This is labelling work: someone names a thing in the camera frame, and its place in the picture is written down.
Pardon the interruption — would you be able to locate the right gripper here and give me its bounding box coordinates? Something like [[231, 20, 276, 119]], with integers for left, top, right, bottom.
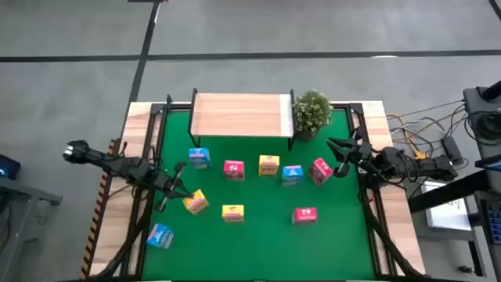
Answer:
[[326, 127, 375, 179]]

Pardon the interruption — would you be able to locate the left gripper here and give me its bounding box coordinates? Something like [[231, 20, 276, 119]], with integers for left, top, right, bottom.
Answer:
[[153, 161, 194, 212]]

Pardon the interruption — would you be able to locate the yellow Pops cereal box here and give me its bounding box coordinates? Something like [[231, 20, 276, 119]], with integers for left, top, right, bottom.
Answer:
[[222, 204, 245, 223], [182, 189, 211, 215], [258, 154, 281, 177]]

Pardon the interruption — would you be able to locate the red Froot Loops box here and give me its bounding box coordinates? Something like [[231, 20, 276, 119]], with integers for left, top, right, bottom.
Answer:
[[223, 159, 246, 182], [308, 157, 334, 186], [291, 207, 319, 226]]

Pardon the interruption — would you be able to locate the blue Rice Krispies box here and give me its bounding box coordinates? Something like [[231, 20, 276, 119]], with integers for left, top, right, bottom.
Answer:
[[146, 222, 175, 250], [281, 164, 305, 187], [188, 147, 212, 170]]

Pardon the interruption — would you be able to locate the artificial plant in striped pot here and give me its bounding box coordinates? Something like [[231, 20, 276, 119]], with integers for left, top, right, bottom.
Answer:
[[292, 89, 334, 142]]

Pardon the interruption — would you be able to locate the black power brick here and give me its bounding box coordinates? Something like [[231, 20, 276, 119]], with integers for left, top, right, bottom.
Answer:
[[441, 136, 465, 165]]

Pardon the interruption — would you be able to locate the black stand beam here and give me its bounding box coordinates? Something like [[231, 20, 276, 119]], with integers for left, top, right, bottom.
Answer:
[[406, 170, 501, 215]]

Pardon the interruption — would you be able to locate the green table mat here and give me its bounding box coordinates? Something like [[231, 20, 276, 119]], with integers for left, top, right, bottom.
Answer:
[[141, 109, 377, 281]]

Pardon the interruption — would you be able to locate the white paper sheet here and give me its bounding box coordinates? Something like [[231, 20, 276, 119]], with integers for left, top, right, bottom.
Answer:
[[420, 180, 473, 232]]

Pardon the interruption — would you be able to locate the grey work desk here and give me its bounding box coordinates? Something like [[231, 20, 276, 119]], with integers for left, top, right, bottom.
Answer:
[[405, 174, 501, 282]]

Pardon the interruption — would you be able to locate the grey side table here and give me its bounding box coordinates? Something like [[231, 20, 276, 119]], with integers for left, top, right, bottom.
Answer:
[[0, 175, 63, 282]]

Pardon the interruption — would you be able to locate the keyboard with blue keys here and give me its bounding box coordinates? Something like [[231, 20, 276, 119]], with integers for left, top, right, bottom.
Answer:
[[480, 197, 501, 246]]

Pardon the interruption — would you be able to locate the black device with blue light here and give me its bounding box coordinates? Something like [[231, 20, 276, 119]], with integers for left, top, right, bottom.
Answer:
[[0, 154, 21, 180]]

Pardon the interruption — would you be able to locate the orange floor cable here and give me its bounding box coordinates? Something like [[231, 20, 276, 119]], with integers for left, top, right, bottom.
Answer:
[[386, 112, 422, 157]]

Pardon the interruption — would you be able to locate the black metal table frame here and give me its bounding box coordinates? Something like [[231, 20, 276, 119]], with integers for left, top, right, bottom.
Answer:
[[89, 93, 426, 282]]

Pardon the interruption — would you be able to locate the grey floor cable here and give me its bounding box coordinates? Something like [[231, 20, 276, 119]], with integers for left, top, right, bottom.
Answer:
[[385, 99, 467, 118]]

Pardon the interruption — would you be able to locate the wooden shelf with black frame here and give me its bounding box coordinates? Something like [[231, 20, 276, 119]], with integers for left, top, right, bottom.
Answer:
[[187, 88, 295, 152]]

